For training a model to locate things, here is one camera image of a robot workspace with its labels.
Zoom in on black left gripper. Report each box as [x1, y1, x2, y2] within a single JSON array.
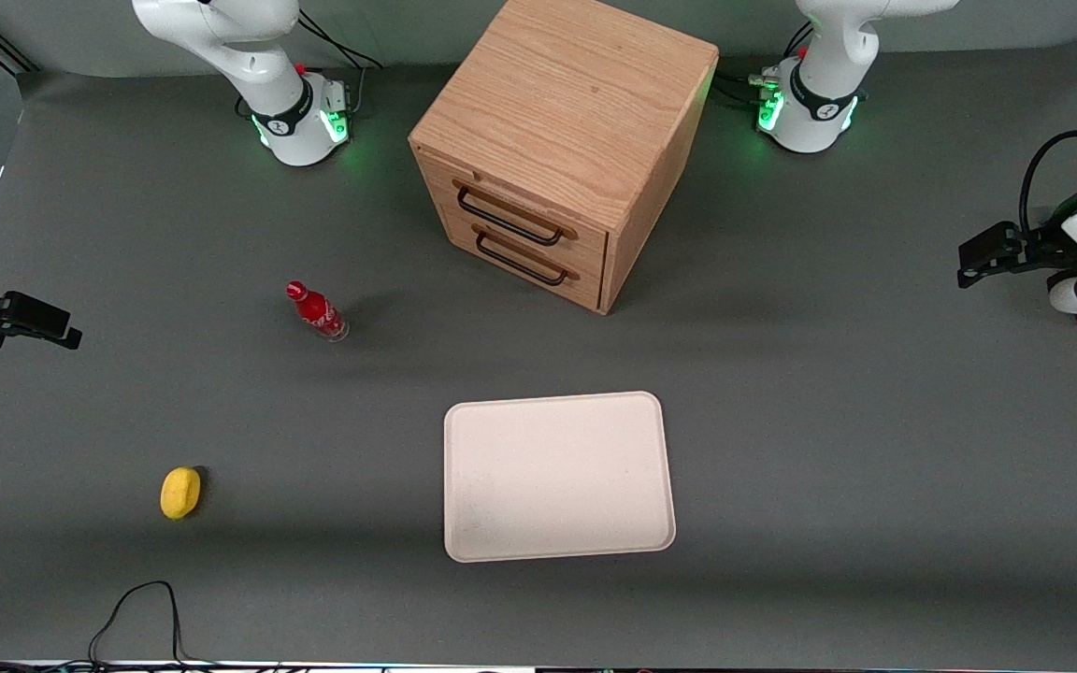
[[957, 210, 1077, 289]]

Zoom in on black arm base cables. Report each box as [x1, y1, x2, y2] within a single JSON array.
[[714, 21, 815, 106], [295, 9, 385, 118]]

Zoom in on wooden two-drawer cabinet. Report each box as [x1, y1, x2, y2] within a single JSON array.
[[408, 0, 720, 316]]

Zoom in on black metal frame rail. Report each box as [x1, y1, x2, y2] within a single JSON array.
[[0, 17, 39, 74]]

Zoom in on black wire drawer handle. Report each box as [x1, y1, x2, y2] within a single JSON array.
[[456, 185, 566, 247], [475, 231, 569, 287]]

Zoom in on wooden drawer front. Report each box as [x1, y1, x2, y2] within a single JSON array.
[[417, 154, 609, 277], [436, 201, 609, 314]]

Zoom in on black looped table cable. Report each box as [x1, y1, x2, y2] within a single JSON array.
[[88, 580, 190, 670]]

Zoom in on yellow lemon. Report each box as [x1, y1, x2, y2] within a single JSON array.
[[160, 466, 203, 521]]

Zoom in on beige rectangular tray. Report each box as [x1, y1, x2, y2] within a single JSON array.
[[443, 391, 677, 564]]

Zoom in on red cola bottle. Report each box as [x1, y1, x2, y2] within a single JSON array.
[[285, 280, 351, 344]]

